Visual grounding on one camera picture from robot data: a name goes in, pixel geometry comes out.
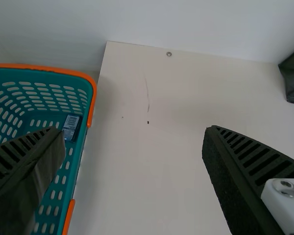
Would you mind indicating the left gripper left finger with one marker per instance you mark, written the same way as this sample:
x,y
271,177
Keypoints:
x,y
22,181

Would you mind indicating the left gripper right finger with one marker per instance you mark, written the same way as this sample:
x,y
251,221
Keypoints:
x,y
240,176

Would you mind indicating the teal shopping basket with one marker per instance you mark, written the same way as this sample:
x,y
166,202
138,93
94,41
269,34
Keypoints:
x,y
77,156

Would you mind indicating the dark coffee bottle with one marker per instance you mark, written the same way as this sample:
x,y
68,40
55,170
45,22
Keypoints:
x,y
74,132

